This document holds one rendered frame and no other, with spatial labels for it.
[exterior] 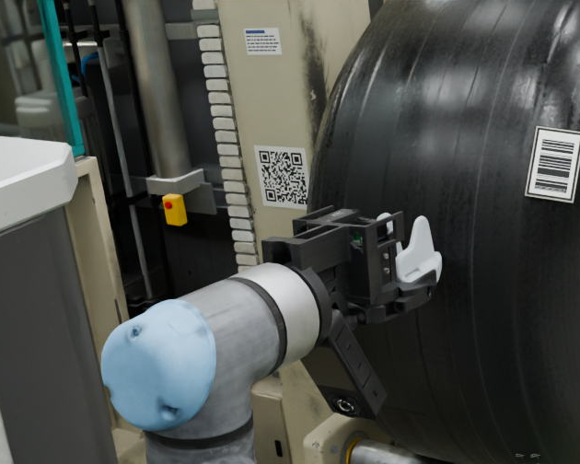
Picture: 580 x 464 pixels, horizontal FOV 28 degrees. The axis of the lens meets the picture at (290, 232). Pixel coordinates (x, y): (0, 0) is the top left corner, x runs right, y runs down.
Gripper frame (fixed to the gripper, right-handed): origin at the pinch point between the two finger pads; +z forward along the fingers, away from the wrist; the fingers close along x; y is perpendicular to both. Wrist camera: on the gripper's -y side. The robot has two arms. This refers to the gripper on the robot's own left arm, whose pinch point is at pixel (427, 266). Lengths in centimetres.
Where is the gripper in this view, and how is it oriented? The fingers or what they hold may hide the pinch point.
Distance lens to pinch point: 101.2
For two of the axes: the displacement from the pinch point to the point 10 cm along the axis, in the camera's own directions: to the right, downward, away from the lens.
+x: -7.8, -0.9, 6.2
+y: -0.8, -9.7, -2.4
